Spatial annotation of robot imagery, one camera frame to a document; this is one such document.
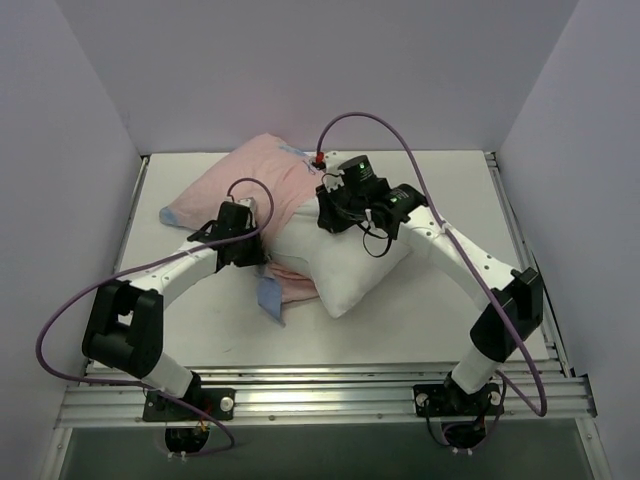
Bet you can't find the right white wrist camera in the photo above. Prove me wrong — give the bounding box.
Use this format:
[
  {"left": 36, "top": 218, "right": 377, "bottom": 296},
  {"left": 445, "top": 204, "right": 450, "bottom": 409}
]
[{"left": 312, "top": 151, "right": 347, "bottom": 192}]

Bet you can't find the right aluminium side rail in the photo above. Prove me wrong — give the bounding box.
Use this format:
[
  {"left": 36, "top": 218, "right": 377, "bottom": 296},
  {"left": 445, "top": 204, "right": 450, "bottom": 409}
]
[{"left": 483, "top": 150, "right": 576, "bottom": 376}]

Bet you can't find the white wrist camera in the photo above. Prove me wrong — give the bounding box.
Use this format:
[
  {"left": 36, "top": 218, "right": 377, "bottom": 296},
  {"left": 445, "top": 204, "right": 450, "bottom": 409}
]
[
  {"left": 226, "top": 196, "right": 257, "bottom": 214},
  {"left": 312, "top": 151, "right": 347, "bottom": 192}
]

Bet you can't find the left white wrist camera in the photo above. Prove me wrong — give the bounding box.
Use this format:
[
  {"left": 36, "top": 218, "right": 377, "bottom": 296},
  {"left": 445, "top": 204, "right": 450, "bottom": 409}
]
[{"left": 226, "top": 196, "right": 257, "bottom": 214}]

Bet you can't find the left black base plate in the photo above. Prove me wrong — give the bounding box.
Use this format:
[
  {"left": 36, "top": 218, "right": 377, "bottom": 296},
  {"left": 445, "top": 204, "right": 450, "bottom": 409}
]
[{"left": 142, "top": 388, "right": 236, "bottom": 423}]

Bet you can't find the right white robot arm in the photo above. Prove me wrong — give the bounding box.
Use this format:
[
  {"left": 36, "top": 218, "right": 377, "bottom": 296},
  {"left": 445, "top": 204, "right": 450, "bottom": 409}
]
[{"left": 316, "top": 152, "right": 542, "bottom": 413}]

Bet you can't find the aluminium front rail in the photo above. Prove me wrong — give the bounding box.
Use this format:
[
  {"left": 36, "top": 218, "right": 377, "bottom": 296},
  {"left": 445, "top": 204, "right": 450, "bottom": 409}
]
[{"left": 54, "top": 362, "right": 599, "bottom": 429}]

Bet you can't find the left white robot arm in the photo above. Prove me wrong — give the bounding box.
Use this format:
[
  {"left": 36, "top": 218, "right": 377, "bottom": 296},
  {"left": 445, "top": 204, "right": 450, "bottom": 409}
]
[{"left": 82, "top": 198, "right": 266, "bottom": 419}]

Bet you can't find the blue and pink printed pillowcase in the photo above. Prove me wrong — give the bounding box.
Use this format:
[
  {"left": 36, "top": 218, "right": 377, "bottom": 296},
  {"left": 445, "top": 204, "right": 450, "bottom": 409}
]
[{"left": 159, "top": 134, "right": 320, "bottom": 321}]

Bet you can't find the white pillow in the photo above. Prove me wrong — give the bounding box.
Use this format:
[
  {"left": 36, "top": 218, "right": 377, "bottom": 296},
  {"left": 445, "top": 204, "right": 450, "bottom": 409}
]
[{"left": 268, "top": 198, "right": 409, "bottom": 318}]

